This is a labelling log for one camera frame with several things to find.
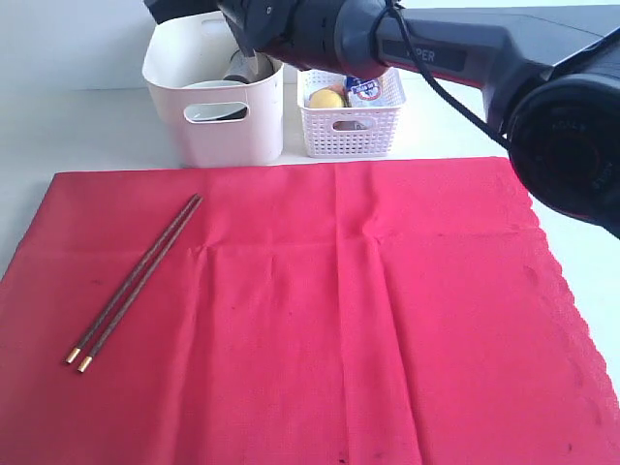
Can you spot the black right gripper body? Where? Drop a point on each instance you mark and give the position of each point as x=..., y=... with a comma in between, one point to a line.
x=298, y=33

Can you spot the stainless steel cup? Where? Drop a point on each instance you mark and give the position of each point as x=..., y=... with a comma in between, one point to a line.
x=248, y=70

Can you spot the yellow lemon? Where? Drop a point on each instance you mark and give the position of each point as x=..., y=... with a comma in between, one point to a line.
x=326, y=98

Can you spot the blue white milk carton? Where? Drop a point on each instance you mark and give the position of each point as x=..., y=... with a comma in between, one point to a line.
x=364, y=93

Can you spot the red sausage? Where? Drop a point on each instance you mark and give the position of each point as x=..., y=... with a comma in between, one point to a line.
x=347, y=126

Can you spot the white ceramic bowl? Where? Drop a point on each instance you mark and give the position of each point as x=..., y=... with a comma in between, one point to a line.
x=215, y=104

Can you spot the orange fried chicken piece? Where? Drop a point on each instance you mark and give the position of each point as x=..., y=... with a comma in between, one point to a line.
x=337, y=88

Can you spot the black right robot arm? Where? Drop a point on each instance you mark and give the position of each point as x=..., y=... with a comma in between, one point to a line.
x=549, y=78

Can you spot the cream plastic bin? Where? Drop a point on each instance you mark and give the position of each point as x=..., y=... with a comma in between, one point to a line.
x=198, y=48

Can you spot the white perforated plastic basket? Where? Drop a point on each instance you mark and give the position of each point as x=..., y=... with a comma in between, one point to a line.
x=380, y=124

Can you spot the dark wooden chopstick lower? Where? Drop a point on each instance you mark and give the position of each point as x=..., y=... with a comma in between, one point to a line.
x=118, y=312

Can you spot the dark wooden chopstick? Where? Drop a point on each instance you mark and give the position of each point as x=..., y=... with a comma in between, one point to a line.
x=128, y=281
x=118, y=312

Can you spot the red table cloth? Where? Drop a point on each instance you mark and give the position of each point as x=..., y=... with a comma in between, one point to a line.
x=392, y=312

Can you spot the dark wooden chopstick upper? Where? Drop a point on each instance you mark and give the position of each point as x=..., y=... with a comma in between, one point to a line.
x=128, y=281

